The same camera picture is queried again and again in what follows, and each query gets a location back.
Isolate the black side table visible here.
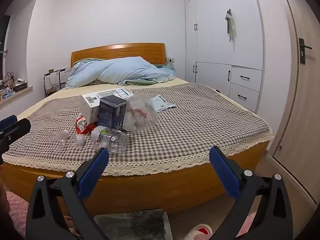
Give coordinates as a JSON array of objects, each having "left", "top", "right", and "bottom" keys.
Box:
[{"left": 43, "top": 69, "right": 66, "bottom": 97}]

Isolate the large clear plastic bottle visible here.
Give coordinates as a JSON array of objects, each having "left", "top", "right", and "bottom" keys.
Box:
[{"left": 124, "top": 92, "right": 159, "bottom": 132}]

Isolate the black door handle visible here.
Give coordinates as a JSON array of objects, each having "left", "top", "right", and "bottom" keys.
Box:
[{"left": 299, "top": 38, "right": 313, "bottom": 64}]

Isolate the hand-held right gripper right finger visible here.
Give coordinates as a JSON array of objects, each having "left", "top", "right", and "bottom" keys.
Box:
[{"left": 209, "top": 146, "right": 293, "bottom": 240}]

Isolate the pale wooden door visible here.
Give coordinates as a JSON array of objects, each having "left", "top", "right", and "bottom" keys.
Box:
[{"left": 267, "top": 0, "right": 320, "bottom": 207}]

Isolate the white wardrobe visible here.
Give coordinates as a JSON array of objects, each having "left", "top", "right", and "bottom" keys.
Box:
[{"left": 184, "top": 0, "right": 265, "bottom": 113}]

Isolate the green ruffled quilt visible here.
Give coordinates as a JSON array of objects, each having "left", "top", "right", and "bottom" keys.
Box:
[{"left": 117, "top": 64, "right": 177, "bottom": 85}]

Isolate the floral waste bin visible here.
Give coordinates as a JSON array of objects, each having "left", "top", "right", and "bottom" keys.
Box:
[{"left": 94, "top": 209, "right": 173, "bottom": 240}]

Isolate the woven handbag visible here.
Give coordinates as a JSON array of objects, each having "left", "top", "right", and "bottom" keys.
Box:
[{"left": 1, "top": 71, "right": 15, "bottom": 90}]

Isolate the pink shaggy rug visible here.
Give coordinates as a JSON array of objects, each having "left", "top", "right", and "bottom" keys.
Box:
[{"left": 5, "top": 191, "right": 253, "bottom": 240}]

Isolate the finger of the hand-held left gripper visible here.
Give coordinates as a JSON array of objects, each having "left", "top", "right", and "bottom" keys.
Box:
[
  {"left": 0, "top": 114, "right": 17, "bottom": 133},
  {"left": 0, "top": 118, "right": 31, "bottom": 155}
]

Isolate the clear bottle green label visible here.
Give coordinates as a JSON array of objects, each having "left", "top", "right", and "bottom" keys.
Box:
[{"left": 90, "top": 126, "right": 129, "bottom": 155}]

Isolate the light blue duvet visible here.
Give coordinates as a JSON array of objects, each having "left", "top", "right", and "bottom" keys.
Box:
[{"left": 65, "top": 57, "right": 177, "bottom": 89}]

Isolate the wooden window sill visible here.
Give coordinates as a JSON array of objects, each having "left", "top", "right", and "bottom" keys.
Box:
[{"left": 0, "top": 85, "right": 33, "bottom": 105}]

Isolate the blue can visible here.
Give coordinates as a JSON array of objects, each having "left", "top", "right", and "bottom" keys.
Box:
[{"left": 97, "top": 95, "right": 128, "bottom": 132}]

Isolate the pale hanging cloth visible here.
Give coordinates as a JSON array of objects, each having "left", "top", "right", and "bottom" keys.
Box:
[{"left": 224, "top": 9, "right": 237, "bottom": 42}]

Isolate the white labelled bottle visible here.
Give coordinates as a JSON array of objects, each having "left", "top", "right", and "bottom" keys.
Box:
[{"left": 80, "top": 92, "right": 105, "bottom": 124}]

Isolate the white wardrobe drawer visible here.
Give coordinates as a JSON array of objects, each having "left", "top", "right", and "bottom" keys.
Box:
[
  {"left": 229, "top": 82, "right": 260, "bottom": 113},
  {"left": 231, "top": 65, "right": 262, "bottom": 92}
]

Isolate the black box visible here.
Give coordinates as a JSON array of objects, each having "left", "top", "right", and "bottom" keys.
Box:
[{"left": 12, "top": 81, "right": 27, "bottom": 93}]

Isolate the window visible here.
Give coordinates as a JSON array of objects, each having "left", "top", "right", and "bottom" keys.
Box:
[{"left": 0, "top": 15, "right": 12, "bottom": 80}]

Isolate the pale printed packet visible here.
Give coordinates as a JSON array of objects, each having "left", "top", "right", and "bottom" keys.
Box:
[{"left": 151, "top": 94, "right": 177, "bottom": 113}]

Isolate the red white noodle bag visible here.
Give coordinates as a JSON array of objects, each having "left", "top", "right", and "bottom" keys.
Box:
[{"left": 75, "top": 88, "right": 135, "bottom": 135}]

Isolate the wooden bed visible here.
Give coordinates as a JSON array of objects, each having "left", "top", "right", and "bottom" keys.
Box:
[{"left": 0, "top": 43, "right": 275, "bottom": 217}]

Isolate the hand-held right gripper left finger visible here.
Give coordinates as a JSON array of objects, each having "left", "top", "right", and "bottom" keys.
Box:
[{"left": 26, "top": 147, "right": 110, "bottom": 240}]

